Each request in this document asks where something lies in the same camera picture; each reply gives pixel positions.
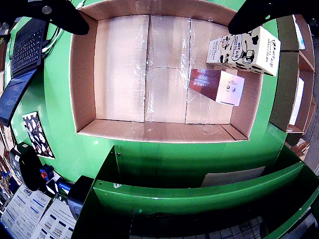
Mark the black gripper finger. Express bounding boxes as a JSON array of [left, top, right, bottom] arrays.
[[0, 0, 90, 35], [228, 0, 319, 35]]

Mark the cow print hand cream box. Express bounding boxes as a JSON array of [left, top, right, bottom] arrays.
[[205, 25, 282, 77]]

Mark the open brown cardboard box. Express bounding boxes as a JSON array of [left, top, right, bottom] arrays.
[[276, 14, 316, 73], [269, 51, 318, 134]]

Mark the reddish brown cosmetic box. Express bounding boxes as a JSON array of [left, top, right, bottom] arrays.
[[188, 69, 246, 107]]

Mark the large shallow cardboard tray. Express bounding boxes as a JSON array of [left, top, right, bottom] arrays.
[[69, 0, 265, 144]]

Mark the small labelled cardboard carton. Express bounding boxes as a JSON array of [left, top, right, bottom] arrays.
[[285, 138, 311, 161]]

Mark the black laptop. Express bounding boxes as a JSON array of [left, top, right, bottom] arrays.
[[0, 17, 50, 128]]

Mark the black patterned card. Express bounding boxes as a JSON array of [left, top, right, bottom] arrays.
[[21, 111, 56, 159]]

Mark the black rounded device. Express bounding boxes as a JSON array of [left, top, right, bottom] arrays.
[[18, 149, 47, 191]]

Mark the blue red small object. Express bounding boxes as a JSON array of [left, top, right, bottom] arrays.
[[39, 164, 54, 180]]

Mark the pale grey flat sheet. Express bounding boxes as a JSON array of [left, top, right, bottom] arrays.
[[200, 166, 266, 188]]

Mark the black angular device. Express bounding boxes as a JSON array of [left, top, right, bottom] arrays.
[[67, 175, 94, 220]]

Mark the printed white paper sheet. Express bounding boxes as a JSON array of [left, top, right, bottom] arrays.
[[0, 184, 52, 239], [32, 196, 78, 239]]

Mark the green metal shelf unit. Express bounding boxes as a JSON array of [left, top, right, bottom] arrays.
[[72, 143, 319, 239]]

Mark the white cable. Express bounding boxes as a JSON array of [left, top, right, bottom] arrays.
[[41, 24, 63, 54]]

